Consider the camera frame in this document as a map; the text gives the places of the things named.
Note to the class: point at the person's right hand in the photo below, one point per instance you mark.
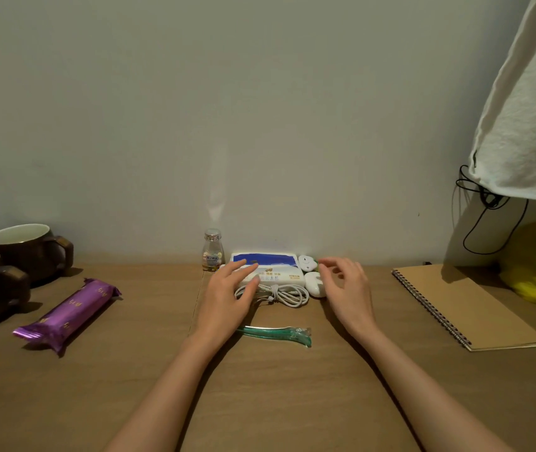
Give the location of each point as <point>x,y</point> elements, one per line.
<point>350,296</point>

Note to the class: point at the person's left hand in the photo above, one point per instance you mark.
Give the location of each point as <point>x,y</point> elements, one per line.
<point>223,310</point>

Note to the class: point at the green toothbrush packet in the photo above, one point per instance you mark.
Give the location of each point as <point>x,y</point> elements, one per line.
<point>277,334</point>

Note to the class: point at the brown spiral notebook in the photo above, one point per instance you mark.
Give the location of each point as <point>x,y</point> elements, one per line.
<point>470,305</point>

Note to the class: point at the purple snack wrapper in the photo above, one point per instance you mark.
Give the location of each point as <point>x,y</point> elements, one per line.
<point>67,315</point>

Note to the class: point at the person's left forearm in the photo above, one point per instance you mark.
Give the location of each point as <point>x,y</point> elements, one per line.
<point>164,400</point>

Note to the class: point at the person's right forearm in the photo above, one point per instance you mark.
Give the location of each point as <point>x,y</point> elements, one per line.
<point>432,400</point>

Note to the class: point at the white oval earbud case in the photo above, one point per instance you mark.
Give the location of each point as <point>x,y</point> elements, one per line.
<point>316,287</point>

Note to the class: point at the small white green packet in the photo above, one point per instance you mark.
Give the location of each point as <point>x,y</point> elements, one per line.
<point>306,263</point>

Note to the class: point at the small glass bottle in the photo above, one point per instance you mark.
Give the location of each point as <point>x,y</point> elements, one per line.
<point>212,251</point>

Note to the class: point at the blue white tissue pack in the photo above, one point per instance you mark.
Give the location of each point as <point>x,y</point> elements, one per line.
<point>272,268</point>

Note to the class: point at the white hanging cloth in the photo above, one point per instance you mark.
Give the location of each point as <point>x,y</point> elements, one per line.
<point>527,122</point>

